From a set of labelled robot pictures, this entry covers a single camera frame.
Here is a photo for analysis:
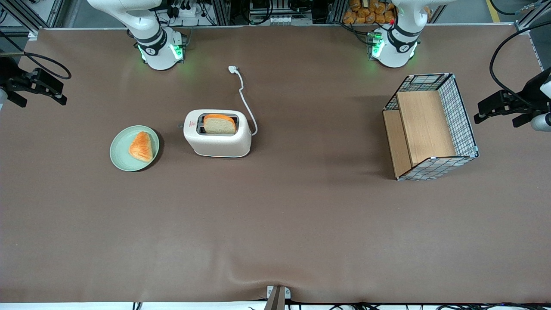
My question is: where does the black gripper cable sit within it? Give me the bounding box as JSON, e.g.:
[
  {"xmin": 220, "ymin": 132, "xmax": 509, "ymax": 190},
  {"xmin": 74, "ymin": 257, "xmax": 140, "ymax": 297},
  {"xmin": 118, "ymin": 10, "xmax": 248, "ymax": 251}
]
[
  {"xmin": 489, "ymin": 21, "xmax": 551, "ymax": 106},
  {"xmin": 0, "ymin": 31, "xmax": 72, "ymax": 81}
]

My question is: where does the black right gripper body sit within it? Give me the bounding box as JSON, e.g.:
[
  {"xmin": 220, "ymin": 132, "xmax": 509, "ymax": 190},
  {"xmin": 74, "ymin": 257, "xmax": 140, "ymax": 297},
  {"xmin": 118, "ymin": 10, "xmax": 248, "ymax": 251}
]
[{"xmin": 0, "ymin": 57, "xmax": 33, "ymax": 93}]

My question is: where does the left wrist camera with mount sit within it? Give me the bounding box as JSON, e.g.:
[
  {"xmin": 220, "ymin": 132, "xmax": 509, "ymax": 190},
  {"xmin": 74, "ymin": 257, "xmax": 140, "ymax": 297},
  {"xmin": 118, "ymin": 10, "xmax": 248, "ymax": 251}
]
[{"xmin": 512, "ymin": 111, "xmax": 551, "ymax": 132}]

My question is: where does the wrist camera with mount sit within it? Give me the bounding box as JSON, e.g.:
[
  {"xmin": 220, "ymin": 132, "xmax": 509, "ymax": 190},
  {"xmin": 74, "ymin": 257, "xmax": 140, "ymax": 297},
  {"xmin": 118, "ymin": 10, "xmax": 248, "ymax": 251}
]
[
  {"xmin": 512, "ymin": 111, "xmax": 551, "ymax": 132},
  {"xmin": 0, "ymin": 88, "xmax": 28, "ymax": 111}
]

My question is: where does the bag of bread rolls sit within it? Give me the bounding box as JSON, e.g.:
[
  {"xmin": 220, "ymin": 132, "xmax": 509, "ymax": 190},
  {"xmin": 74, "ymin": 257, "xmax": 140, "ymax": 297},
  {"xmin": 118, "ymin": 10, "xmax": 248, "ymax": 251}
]
[{"xmin": 343, "ymin": 0, "xmax": 397, "ymax": 25}]

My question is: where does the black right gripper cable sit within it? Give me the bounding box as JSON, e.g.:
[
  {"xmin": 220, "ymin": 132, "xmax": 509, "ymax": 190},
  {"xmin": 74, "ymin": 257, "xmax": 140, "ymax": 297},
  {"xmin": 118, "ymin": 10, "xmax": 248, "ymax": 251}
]
[{"xmin": 0, "ymin": 31, "xmax": 72, "ymax": 81}]

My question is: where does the white power strip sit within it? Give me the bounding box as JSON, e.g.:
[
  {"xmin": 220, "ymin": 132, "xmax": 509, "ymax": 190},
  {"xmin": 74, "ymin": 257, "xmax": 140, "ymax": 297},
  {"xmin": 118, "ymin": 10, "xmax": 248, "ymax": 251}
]
[{"xmin": 166, "ymin": 3, "xmax": 204, "ymax": 19}]

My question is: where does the orange triangular pastry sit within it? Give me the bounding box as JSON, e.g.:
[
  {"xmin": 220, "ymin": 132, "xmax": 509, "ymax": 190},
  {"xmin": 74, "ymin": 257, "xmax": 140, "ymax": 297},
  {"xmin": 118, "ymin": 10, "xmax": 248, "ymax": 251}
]
[{"xmin": 129, "ymin": 131, "xmax": 154, "ymax": 163}]

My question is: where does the light green round plate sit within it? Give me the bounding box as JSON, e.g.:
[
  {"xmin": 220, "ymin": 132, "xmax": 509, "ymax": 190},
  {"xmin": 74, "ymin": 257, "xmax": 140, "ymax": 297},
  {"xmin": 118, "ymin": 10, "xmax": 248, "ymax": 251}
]
[{"xmin": 109, "ymin": 125, "xmax": 160, "ymax": 172}]

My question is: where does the white two-slot toaster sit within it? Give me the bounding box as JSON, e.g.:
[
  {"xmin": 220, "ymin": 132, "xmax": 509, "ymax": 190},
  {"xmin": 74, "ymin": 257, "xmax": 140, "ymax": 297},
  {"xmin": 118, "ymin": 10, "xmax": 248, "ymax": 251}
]
[{"xmin": 178, "ymin": 109, "xmax": 253, "ymax": 158}]

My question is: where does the bread slice with orange crust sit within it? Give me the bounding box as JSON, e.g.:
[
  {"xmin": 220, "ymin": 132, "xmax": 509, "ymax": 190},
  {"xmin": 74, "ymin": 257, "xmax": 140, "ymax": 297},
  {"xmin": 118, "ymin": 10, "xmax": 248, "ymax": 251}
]
[{"xmin": 203, "ymin": 114, "xmax": 237, "ymax": 135}]

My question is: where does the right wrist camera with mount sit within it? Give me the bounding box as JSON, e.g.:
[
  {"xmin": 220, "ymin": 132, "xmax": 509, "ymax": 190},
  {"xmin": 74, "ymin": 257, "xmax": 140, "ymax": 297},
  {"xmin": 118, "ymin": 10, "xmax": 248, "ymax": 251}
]
[{"xmin": 0, "ymin": 88, "xmax": 28, "ymax": 111}]

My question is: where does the white toaster power cord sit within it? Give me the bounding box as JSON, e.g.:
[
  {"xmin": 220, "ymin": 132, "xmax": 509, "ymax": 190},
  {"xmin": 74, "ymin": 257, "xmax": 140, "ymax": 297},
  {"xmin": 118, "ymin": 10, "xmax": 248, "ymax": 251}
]
[{"xmin": 228, "ymin": 65, "xmax": 259, "ymax": 137}]

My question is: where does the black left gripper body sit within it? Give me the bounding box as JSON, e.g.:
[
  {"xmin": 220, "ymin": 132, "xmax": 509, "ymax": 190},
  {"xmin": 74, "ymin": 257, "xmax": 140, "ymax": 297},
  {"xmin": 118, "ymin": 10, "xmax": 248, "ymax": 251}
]
[{"xmin": 501, "ymin": 67, "xmax": 551, "ymax": 115}]

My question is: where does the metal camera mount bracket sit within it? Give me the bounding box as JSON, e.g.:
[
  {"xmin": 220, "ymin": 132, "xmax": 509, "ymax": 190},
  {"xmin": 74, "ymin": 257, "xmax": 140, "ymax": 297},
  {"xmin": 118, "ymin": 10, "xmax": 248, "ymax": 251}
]
[{"xmin": 263, "ymin": 285, "xmax": 291, "ymax": 310}]

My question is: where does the white terminal block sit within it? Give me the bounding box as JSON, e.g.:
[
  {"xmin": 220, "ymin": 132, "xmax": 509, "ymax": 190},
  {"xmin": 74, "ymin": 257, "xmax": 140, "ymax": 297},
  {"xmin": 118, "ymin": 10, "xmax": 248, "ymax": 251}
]
[{"xmin": 268, "ymin": 15, "xmax": 313, "ymax": 25}]

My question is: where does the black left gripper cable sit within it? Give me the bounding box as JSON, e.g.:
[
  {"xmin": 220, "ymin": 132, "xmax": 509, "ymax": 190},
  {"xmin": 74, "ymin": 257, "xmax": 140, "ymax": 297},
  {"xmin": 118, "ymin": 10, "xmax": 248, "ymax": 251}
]
[{"xmin": 489, "ymin": 21, "xmax": 551, "ymax": 106}]

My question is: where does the wire basket with wooden panels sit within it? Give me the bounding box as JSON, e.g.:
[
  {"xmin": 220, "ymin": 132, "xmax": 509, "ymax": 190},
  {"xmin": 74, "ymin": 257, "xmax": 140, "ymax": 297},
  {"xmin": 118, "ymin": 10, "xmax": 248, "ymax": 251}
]
[{"xmin": 382, "ymin": 73, "xmax": 480, "ymax": 182}]

